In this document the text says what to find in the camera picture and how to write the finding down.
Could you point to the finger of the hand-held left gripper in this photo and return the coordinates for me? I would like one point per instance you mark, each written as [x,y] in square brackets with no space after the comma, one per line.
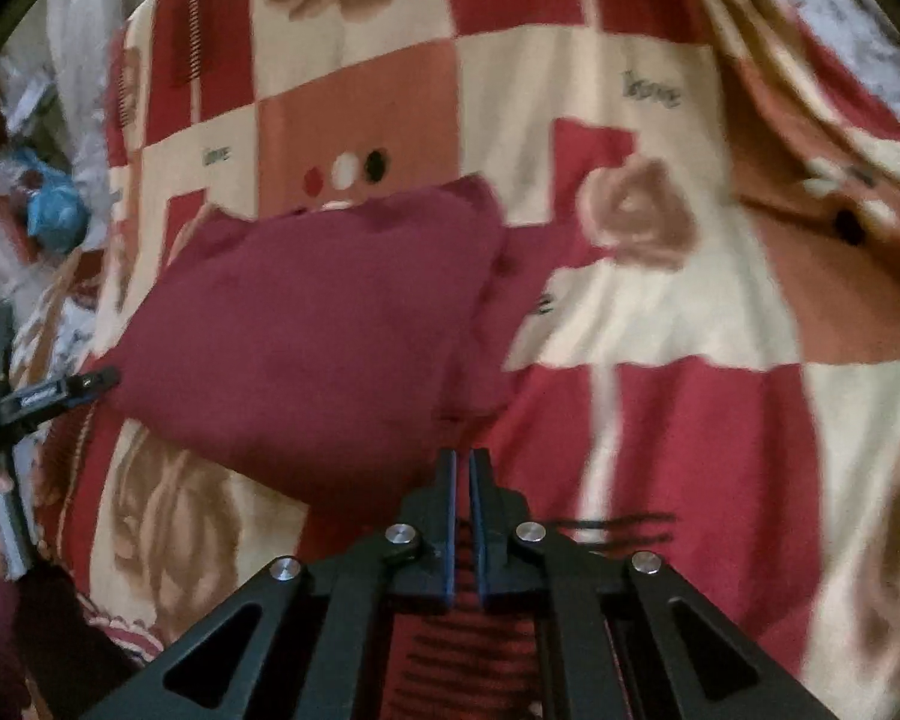
[75,388]

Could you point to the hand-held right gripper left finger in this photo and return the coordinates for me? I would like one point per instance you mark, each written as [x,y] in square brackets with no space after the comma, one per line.
[447,540]

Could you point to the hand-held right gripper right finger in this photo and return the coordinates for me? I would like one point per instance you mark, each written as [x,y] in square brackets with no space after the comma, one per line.
[480,540]

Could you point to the maroon sweater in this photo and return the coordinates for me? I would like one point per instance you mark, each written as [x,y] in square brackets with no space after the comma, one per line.
[307,330]

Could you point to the person's left forearm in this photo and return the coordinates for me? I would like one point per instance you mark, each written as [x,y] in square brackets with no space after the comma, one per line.
[64,637]

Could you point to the blue plastic bag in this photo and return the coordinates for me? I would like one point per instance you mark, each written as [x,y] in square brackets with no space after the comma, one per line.
[52,202]

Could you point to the red cream rose printed blanket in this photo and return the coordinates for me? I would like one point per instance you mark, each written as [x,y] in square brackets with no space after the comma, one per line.
[682,405]

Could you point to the white crumpled cloth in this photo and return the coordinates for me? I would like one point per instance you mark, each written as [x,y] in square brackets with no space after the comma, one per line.
[90,37]

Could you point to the white floral bed sheet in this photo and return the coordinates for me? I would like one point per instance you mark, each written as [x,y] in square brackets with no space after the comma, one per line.
[832,22]

